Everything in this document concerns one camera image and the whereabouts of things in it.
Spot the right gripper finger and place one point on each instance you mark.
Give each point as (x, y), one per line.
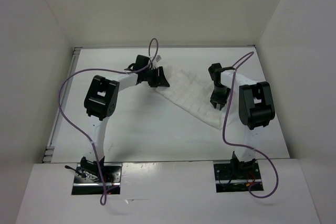
(214, 104)
(221, 105)

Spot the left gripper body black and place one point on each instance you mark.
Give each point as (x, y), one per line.
(150, 75)

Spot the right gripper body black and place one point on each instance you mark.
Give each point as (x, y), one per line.
(220, 94)

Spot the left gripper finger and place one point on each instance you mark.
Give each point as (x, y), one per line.
(154, 84)
(162, 81)

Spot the white pleated skirt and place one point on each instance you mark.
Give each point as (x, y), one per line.
(192, 93)

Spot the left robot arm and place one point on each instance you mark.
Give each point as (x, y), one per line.
(101, 101)

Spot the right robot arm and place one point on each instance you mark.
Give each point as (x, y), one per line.
(249, 104)

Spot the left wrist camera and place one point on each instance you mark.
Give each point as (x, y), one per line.
(143, 63)

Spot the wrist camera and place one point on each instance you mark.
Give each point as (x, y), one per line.
(215, 71)
(143, 63)

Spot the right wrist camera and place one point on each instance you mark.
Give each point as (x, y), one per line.
(215, 71)

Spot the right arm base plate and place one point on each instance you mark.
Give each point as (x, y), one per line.
(228, 182)

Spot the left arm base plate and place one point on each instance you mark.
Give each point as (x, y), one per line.
(87, 184)

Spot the aluminium table frame rail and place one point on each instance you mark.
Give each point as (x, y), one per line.
(62, 95)

